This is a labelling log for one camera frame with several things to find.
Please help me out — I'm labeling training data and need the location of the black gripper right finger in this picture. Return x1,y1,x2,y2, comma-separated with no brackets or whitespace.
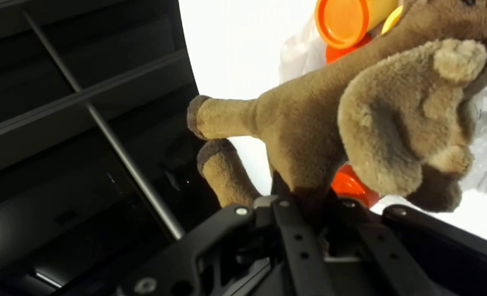
331,199,487,296

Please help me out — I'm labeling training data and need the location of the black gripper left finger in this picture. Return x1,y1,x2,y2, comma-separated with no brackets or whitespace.
114,194,336,296

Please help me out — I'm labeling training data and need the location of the red lid dough tub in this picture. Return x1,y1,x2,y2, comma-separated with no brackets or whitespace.
331,163,382,211

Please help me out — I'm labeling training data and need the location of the brown plush moose toy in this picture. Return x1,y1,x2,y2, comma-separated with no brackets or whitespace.
186,0,487,212

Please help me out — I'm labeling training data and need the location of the red-orange lid dough tub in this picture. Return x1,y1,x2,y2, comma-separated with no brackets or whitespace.
325,33,374,64

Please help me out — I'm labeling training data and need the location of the yellow-orange lid dough tub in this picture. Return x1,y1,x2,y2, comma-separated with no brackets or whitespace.
315,0,407,50

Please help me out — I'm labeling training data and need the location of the grey horizontal window rail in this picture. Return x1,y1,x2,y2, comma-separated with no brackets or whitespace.
22,10,188,242

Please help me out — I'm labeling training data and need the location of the grey window post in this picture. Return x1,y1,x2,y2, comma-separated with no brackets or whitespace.
0,51,193,147

